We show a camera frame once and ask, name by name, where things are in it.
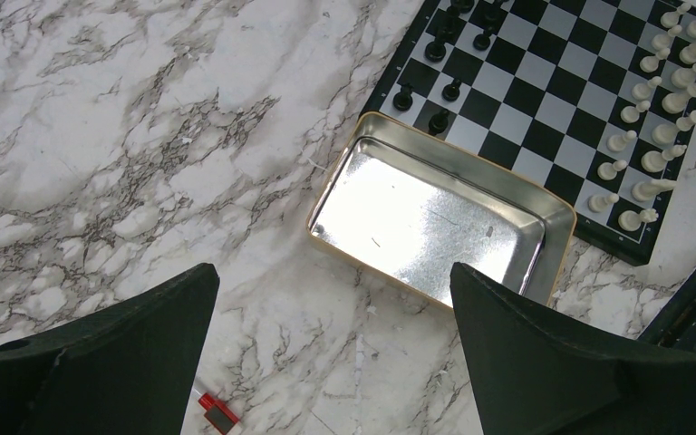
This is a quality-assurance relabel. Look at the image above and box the black white chessboard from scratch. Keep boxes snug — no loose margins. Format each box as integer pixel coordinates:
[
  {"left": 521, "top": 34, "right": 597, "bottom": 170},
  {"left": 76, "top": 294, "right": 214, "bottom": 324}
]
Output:
[{"left": 365, "top": 1, "right": 696, "bottom": 266}]

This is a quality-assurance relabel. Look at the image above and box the white chess piece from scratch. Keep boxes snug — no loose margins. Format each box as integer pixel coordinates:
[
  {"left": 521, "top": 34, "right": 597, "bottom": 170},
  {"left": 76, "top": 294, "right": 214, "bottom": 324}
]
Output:
[
  {"left": 652, "top": 110, "right": 696, "bottom": 145},
  {"left": 661, "top": 82, "right": 696, "bottom": 114},
  {"left": 641, "top": 145, "right": 688, "bottom": 173},
  {"left": 617, "top": 208, "right": 659, "bottom": 232},
  {"left": 632, "top": 179, "right": 677, "bottom": 202},
  {"left": 587, "top": 193, "right": 620, "bottom": 213}
]

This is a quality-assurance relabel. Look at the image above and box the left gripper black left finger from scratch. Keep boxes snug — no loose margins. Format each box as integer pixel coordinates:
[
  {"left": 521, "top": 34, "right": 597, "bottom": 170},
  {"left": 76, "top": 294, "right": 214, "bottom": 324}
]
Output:
[{"left": 0, "top": 263, "right": 220, "bottom": 434}]

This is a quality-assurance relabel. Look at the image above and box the gold metal tin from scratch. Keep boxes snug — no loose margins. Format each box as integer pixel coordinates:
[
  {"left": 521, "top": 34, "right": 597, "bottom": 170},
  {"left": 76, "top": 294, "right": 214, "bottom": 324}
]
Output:
[{"left": 306, "top": 111, "right": 576, "bottom": 306}]

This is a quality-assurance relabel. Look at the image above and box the small red white marker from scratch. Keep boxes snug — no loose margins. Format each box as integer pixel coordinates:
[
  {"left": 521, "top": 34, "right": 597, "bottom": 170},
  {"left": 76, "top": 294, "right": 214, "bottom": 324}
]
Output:
[{"left": 198, "top": 392, "right": 243, "bottom": 435}]

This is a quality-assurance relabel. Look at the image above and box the black chess pawn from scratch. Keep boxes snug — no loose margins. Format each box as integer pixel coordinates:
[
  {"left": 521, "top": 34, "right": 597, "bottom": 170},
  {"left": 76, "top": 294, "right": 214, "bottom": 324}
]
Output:
[
  {"left": 428, "top": 109, "right": 450, "bottom": 136},
  {"left": 441, "top": 78, "right": 462, "bottom": 102},
  {"left": 392, "top": 83, "right": 414, "bottom": 112},
  {"left": 472, "top": 27, "right": 494, "bottom": 52}
]

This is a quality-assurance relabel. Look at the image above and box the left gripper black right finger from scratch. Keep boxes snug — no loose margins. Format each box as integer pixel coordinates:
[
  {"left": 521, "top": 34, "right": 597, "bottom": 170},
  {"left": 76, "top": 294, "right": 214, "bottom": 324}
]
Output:
[{"left": 449, "top": 263, "right": 696, "bottom": 434}]

